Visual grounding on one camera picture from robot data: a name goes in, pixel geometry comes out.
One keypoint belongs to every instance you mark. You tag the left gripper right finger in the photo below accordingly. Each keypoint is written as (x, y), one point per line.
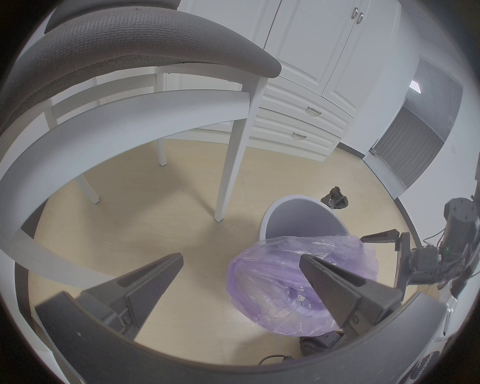
(337, 292)

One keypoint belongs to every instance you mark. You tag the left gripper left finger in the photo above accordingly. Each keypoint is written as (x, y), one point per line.
(150, 288)

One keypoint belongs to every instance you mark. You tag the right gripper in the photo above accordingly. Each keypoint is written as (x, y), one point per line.
(404, 262)

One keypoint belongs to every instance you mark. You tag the black plastic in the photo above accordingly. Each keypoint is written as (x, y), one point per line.
(335, 198)

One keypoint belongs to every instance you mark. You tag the purple plastic bag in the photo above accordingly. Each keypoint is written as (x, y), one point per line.
(270, 277)

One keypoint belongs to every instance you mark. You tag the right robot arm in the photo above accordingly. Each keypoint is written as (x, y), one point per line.
(461, 221)

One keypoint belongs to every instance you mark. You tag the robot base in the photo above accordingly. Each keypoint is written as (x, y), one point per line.
(439, 339)

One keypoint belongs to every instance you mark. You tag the white trash bin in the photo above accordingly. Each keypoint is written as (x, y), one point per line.
(300, 217)

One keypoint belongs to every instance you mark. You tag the grey curtain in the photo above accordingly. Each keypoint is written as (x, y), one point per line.
(408, 150)

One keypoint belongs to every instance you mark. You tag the square ceiling light panel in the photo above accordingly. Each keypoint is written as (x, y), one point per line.
(416, 86)

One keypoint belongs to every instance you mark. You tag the white chair grey cushions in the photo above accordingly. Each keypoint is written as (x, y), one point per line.
(112, 123)

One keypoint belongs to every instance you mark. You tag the white wardrobe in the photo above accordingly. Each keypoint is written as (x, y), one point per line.
(318, 45)

